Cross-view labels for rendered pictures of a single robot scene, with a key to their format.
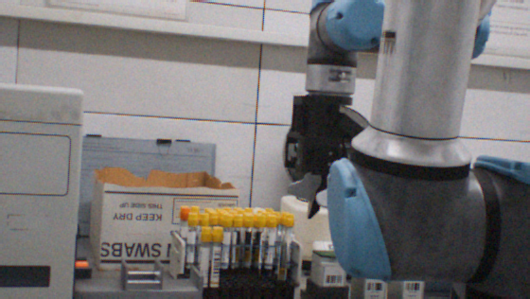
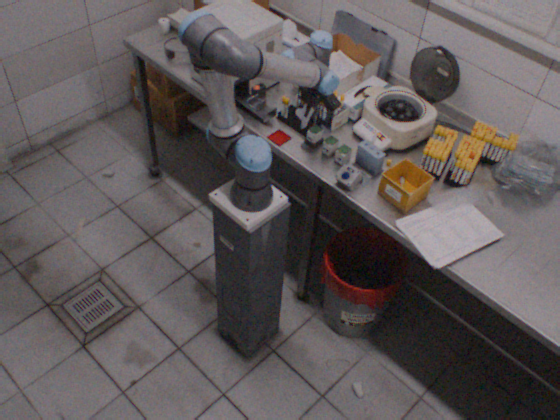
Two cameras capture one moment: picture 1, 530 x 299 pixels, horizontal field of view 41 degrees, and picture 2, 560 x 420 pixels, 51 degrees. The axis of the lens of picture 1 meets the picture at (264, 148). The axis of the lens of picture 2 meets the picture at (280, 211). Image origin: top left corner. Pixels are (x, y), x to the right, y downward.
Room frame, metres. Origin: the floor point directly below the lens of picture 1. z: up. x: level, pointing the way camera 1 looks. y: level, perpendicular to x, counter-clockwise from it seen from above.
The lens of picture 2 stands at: (0.08, -1.53, 2.39)
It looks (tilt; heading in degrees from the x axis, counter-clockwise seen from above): 48 degrees down; 58
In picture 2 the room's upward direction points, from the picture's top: 5 degrees clockwise
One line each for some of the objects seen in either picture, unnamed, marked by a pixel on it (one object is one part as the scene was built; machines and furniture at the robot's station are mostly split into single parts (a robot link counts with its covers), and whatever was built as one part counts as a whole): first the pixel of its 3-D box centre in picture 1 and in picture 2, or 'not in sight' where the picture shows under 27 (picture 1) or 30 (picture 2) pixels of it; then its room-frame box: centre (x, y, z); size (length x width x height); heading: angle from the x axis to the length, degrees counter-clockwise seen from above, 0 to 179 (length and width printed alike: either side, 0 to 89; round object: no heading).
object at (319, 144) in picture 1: (321, 135); (314, 87); (1.07, -0.08, 1.13); 0.09 x 0.08 x 0.12; 109
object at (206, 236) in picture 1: (237, 260); (299, 112); (1.10, 0.03, 0.93); 0.17 x 0.09 x 0.11; 108
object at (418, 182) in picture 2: not in sight; (405, 185); (1.24, -0.48, 0.93); 0.13 x 0.13 x 0.10; 13
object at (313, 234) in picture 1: (344, 232); (394, 119); (1.41, -0.17, 0.94); 0.30 x 0.24 x 0.12; 8
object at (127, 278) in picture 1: (124, 280); (253, 101); (0.96, 0.18, 0.92); 0.21 x 0.07 x 0.05; 107
